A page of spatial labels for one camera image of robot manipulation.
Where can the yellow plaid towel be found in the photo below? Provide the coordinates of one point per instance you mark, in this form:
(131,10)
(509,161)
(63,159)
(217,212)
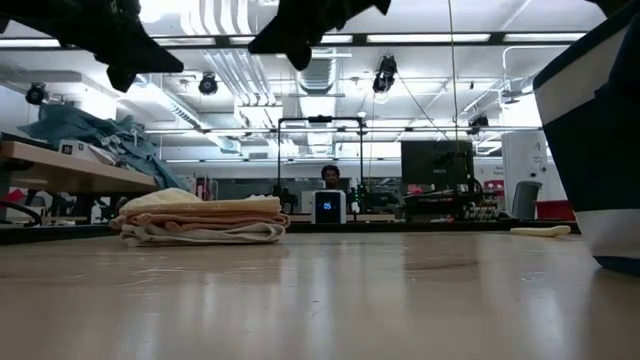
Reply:
(200,202)

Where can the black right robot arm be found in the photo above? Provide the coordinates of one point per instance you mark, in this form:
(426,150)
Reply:
(607,6)

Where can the red crate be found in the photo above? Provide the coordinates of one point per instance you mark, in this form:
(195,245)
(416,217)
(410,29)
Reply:
(552,210)

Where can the navy blue fabric bin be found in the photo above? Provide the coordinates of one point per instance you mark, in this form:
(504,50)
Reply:
(595,150)

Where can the grey waste bin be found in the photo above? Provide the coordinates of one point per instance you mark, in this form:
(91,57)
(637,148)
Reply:
(525,200)

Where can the black hanging camera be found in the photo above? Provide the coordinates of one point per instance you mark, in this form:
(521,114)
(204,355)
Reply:
(386,75)

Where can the thin wooden stick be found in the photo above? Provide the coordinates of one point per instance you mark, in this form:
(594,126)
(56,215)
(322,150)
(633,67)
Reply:
(540,231)

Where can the black tubular stand frame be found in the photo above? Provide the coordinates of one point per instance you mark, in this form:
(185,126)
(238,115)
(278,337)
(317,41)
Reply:
(320,119)

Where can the black aluminium table frame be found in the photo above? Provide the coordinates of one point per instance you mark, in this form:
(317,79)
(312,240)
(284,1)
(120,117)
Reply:
(400,226)

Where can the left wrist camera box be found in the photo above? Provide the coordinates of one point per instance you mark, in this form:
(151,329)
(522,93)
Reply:
(120,80)

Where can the person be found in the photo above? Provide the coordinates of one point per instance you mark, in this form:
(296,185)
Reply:
(330,176)

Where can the white cardboard box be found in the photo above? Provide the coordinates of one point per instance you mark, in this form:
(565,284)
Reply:
(80,148)

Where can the teal crumpled cloth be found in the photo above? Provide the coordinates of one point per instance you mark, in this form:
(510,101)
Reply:
(75,125)

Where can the terracotta pink plaid towel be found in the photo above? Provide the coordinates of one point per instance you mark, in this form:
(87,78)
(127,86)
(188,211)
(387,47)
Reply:
(200,220)

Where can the wooden workbench grey steel frame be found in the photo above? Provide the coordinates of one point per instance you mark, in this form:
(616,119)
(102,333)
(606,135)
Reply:
(75,172)

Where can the black dome camera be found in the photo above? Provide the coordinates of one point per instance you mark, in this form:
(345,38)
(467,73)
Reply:
(35,94)
(208,85)
(478,122)

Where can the black monitor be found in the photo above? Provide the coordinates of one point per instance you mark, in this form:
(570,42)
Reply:
(435,165)

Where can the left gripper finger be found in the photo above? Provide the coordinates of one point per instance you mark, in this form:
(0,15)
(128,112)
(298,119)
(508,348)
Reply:
(150,57)

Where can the remote station black robot arm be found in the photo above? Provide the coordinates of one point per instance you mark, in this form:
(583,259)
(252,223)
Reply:
(287,200)
(370,199)

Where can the white plaid towel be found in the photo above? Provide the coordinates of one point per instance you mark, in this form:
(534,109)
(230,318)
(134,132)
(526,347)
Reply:
(200,235)

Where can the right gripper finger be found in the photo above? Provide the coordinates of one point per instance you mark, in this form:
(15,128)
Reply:
(267,40)

